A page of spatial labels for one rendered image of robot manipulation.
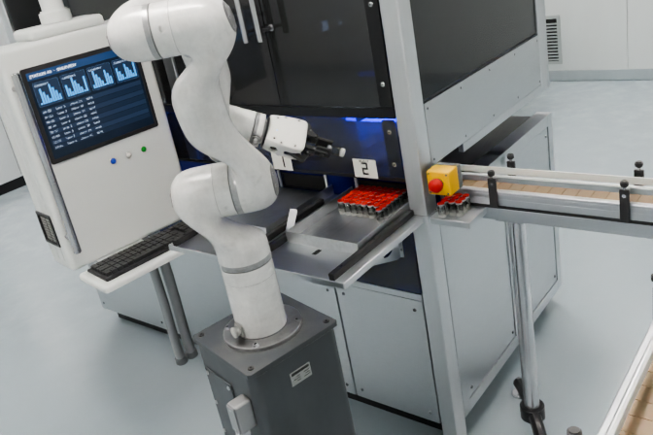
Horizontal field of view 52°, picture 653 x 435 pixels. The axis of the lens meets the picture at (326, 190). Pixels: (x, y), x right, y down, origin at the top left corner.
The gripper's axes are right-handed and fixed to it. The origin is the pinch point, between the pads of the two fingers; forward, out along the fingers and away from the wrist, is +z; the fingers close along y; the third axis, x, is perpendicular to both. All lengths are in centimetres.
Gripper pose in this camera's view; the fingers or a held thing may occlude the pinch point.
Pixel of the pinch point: (323, 147)
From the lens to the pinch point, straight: 169.6
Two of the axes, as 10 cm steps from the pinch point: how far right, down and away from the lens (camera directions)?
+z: 9.5, 2.5, 1.8
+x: -2.9, 5.5, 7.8
